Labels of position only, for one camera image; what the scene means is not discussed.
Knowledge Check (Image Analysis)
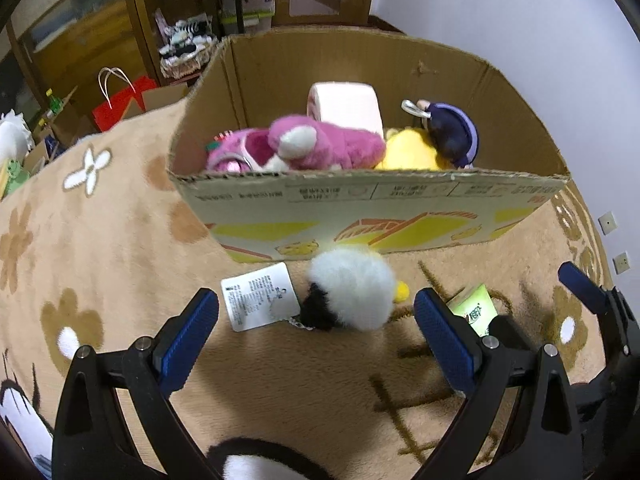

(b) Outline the white-haired purple plush doll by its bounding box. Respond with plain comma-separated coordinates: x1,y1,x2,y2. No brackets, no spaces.
400,100,480,168

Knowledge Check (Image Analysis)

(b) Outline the yellow plush toy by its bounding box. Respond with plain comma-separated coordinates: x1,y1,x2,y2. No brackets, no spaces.
375,128,454,171

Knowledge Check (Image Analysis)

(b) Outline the pink square face plush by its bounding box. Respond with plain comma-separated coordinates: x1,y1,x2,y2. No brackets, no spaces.
306,81,384,138

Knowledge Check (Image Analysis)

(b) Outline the pink bear plush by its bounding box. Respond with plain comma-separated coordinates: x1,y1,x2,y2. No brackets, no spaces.
205,115,386,174

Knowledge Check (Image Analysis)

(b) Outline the green tissue pack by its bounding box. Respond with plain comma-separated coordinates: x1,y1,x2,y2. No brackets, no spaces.
447,284,498,337

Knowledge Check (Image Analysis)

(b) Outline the white black pompom plush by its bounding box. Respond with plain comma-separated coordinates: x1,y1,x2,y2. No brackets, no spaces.
297,248,409,332

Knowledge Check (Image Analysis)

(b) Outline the beige flower pattern blanket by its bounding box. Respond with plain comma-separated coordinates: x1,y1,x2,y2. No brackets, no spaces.
1,104,611,479

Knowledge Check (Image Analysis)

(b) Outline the white paper tag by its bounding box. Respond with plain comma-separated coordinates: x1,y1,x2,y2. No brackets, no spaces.
220,262,300,333

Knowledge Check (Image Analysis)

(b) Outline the open cardboard box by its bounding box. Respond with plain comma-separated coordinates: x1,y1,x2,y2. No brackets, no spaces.
167,27,570,262

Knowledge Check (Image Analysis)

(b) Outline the white spiky plush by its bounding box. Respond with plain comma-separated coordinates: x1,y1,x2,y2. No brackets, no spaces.
0,110,35,164

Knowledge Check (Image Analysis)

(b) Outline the red paper bag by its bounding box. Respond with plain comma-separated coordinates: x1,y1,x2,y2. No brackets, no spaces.
92,67,157,132

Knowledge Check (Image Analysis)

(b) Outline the green bottle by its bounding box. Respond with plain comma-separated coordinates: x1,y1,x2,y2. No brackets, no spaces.
46,89,64,117

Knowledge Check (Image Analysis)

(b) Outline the wooden wardrobe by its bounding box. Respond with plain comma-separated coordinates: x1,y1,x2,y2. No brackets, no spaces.
1,0,153,125

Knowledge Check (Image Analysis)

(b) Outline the basket of socks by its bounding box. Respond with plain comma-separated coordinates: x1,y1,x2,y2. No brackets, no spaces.
154,9,219,80

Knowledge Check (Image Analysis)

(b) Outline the wall socket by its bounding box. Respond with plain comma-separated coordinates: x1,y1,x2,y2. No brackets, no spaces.
613,252,631,275
598,211,617,235

